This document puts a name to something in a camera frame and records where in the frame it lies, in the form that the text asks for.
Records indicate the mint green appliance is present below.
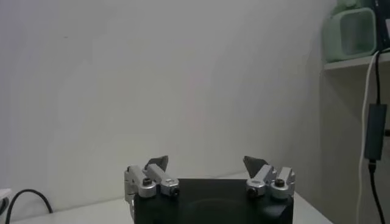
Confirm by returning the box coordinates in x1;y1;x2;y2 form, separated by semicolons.
323;0;379;63

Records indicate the dark blue box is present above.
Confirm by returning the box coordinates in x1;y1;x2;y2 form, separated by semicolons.
374;0;390;52

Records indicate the black cooker power cord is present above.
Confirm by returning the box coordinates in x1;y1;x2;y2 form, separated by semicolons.
4;188;54;224

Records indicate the white hanging cable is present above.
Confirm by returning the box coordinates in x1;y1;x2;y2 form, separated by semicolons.
355;50;381;224

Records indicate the white shelf table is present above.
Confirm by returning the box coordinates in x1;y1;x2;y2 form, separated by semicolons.
319;50;390;224

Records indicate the black adapter cable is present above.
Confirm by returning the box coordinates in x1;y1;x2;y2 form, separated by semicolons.
367;51;388;224

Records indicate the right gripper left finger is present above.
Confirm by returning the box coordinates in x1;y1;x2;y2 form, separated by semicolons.
124;155;180;202

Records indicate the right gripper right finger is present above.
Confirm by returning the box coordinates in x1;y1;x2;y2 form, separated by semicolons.
243;155;296;200

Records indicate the black power adapter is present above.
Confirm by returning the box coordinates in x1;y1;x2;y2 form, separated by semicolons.
363;102;388;162

